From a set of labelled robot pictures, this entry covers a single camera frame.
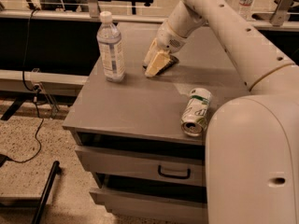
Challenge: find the black power cable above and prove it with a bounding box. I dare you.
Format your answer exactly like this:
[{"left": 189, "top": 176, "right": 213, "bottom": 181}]
[{"left": 6, "top": 8, "right": 44, "bottom": 164}]

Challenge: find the black drawer handle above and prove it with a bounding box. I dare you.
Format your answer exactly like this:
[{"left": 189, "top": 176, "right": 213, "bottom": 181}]
[{"left": 157, "top": 165, "right": 191, "bottom": 180}]

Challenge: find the black metal stand leg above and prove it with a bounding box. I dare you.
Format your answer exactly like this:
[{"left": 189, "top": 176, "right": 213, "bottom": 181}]
[{"left": 31, "top": 161, "right": 61, "bottom": 224}]

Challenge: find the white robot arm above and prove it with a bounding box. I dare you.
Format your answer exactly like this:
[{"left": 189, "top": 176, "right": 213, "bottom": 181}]
[{"left": 144, "top": 0, "right": 299, "bottom": 224}]

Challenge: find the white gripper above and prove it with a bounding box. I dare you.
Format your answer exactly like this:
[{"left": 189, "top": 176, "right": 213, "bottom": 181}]
[{"left": 143, "top": 21, "right": 186, "bottom": 77}]

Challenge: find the grey drawer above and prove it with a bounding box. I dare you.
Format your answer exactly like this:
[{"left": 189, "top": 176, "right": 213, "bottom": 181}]
[
  {"left": 75, "top": 146, "right": 206, "bottom": 187},
  {"left": 90, "top": 187, "right": 208, "bottom": 224}
]

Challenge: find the distant water bottle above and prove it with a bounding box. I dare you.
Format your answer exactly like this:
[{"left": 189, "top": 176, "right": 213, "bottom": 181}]
[{"left": 238, "top": 0, "right": 254, "bottom": 19}]

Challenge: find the white green soda can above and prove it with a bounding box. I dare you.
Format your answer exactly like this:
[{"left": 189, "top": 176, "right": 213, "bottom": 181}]
[{"left": 181, "top": 88, "right": 212, "bottom": 137}]

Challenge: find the grey drawer cabinet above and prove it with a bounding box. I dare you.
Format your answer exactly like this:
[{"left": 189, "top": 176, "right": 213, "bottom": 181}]
[{"left": 62, "top": 21, "right": 250, "bottom": 224}]

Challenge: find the upper grey drawer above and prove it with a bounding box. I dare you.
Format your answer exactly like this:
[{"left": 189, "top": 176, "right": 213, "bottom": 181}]
[{"left": 75, "top": 146, "right": 206, "bottom": 187}]

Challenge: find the lower grey drawer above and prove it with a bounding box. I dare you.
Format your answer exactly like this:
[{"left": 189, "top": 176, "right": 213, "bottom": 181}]
[{"left": 90, "top": 187, "right": 208, "bottom": 224}]

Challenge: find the clear plastic water bottle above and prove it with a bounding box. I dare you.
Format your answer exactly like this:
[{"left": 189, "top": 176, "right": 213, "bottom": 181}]
[{"left": 96, "top": 11, "right": 125, "bottom": 82}]

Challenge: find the grey metal railing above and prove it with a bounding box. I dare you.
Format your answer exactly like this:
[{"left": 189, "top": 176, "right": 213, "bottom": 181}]
[{"left": 0, "top": 4, "right": 299, "bottom": 32}]

